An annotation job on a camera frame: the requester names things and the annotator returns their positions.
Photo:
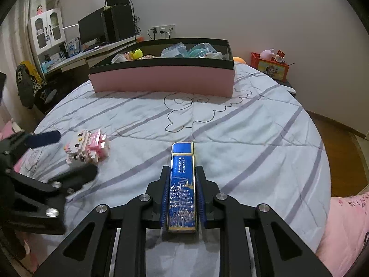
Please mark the dark patterned jacket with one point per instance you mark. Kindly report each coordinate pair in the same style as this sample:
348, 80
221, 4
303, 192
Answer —
27, 83

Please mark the black low table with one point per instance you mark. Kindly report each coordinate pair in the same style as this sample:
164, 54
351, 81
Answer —
289, 88

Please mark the pale curtain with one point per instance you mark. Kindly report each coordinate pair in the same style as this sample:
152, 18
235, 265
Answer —
20, 34

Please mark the black computer tower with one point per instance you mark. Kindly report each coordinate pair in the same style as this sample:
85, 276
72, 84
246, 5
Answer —
119, 23

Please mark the pink blanket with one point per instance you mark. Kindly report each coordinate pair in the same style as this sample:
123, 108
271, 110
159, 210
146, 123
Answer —
5, 129

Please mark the clear plastic container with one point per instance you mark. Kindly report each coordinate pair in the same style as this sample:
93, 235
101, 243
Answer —
173, 50

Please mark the blue and white box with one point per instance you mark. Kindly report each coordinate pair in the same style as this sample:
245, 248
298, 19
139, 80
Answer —
74, 47

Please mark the white desk with drawers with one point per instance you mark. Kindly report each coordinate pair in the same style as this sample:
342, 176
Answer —
77, 56

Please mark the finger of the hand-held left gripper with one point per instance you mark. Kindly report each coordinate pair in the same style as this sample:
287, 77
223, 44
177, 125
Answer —
43, 139
77, 176

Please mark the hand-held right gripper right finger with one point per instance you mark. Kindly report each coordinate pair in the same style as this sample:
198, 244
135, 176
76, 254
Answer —
201, 196

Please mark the black office chair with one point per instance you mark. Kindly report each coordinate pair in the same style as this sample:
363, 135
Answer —
52, 95

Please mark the black computer monitor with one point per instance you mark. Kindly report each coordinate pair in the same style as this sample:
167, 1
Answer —
91, 27

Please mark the pink plush toy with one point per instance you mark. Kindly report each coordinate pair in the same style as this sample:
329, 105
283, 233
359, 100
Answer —
266, 54

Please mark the white glass-door cabinet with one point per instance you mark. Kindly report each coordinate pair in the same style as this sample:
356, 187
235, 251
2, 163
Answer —
46, 31

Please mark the white wall socket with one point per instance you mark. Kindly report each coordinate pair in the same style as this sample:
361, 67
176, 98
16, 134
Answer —
161, 31

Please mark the pink and white brick toy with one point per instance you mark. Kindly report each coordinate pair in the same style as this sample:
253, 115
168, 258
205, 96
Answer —
86, 147

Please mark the yellow duck toy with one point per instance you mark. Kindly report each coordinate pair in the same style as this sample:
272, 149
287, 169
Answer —
137, 53

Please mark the small pink doll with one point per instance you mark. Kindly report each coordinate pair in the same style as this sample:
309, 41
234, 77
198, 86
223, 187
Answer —
40, 9

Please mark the pink and black storage box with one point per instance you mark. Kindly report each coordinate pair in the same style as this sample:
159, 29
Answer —
161, 78

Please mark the teal ball in clear dome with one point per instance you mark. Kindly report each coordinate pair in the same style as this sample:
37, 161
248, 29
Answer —
199, 50

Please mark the pink quilted printed cloth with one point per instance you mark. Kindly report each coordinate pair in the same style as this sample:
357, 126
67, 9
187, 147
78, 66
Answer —
346, 230

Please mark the red toy box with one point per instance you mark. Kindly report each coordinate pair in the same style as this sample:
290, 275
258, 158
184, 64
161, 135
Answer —
271, 69

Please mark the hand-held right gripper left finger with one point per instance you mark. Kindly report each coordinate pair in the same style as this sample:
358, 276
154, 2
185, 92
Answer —
165, 196

